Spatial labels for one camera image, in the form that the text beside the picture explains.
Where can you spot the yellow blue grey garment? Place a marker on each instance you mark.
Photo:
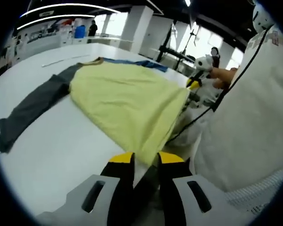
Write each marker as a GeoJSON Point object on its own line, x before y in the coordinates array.
{"type": "Point", "coordinates": [127, 99]}

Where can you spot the white lab counter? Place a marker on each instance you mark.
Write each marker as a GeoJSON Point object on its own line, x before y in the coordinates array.
{"type": "Point", "coordinates": [42, 43]}

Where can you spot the person's right hand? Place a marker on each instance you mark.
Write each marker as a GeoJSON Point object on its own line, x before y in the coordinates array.
{"type": "Point", "coordinates": [222, 74]}

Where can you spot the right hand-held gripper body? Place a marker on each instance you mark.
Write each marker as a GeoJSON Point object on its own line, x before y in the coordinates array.
{"type": "Point", "coordinates": [202, 64]}

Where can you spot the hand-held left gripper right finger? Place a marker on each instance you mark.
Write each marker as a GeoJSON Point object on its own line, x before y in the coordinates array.
{"type": "Point", "coordinates": [174, 168]}

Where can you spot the long ceiling strip light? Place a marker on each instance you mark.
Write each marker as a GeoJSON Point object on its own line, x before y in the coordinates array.
{"type": "Point", "coordinates": [49, 18]}
{"type": "Point", "coordinates": [85, 5]}

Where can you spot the white chest device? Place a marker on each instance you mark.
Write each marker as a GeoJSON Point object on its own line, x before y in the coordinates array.
{"type": "Point", "coordinates": [261, 17]}

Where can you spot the white flat strip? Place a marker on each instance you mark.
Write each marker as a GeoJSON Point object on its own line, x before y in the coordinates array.
{"type": "Point", "coordinates": [63, 60]}

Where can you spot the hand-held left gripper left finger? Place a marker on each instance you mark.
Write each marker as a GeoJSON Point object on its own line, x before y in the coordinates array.
{"type": "Point", "coordinates": [73, 209]}

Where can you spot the black tripod stand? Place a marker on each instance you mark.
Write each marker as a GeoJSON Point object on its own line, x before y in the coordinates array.
{"type": "Point", "coordinates": [177, 53]}

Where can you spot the blue water barrel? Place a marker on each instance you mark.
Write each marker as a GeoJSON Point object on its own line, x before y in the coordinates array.
{"type": "Point", "coordinates": [80, 31]}

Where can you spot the white square pillar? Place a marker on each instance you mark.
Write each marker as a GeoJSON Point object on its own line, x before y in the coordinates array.
{"type": "Point", "coordinates": [139, 28]}

